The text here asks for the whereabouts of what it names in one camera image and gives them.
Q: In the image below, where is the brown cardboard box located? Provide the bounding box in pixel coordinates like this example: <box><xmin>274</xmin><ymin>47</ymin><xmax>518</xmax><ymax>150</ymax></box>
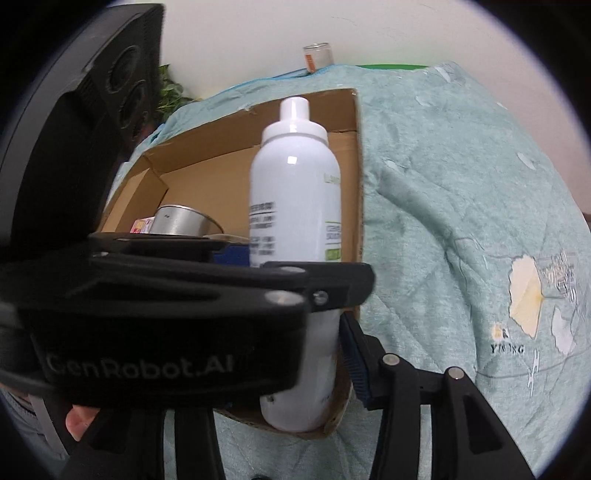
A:
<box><xmin>94</xmin><ymin>87</ymin><xmax>366</xmax><ymax>439</ymax></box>

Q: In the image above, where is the small glass jar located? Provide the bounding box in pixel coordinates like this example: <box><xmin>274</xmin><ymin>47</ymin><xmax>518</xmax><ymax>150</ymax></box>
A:
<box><xmin>303</xmin><ymin>42</ymin><xmax>334</xmax><ymax>74</ymax></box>

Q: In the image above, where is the person left hand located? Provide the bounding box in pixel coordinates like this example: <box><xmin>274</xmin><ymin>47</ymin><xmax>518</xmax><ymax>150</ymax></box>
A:
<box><xmin>65</xmin><ymin>405</ymin><xmax>99</xmax><ymax>442</ymax></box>

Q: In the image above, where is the silver metal tin can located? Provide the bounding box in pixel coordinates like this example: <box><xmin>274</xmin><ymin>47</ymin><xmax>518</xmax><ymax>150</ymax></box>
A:
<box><xmin>149</xmin><ymin>204</ymin><xmax>223</xmax><ymax>237</ymax></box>

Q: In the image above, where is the white spray bottle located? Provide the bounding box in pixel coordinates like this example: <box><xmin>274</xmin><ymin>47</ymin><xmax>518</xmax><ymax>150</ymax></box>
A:
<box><xmin>249</xmin><ymin>97</ymin><xmax>342</xmax><ymax>433</ymax></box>

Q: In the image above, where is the potted plant red pot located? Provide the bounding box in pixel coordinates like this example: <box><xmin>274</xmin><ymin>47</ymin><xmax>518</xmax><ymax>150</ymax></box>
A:
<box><xmin>155</xmin><ymin>64</ymin><xmax>194</xmax><ymax>123</ymax></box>

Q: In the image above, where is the teal quilted blanket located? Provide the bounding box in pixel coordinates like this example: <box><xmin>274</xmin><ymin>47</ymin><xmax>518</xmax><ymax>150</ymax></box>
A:
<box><xmin>108</xmin><ymin>63</ymin><xmax>590</xmax><ymax>475</ymax></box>

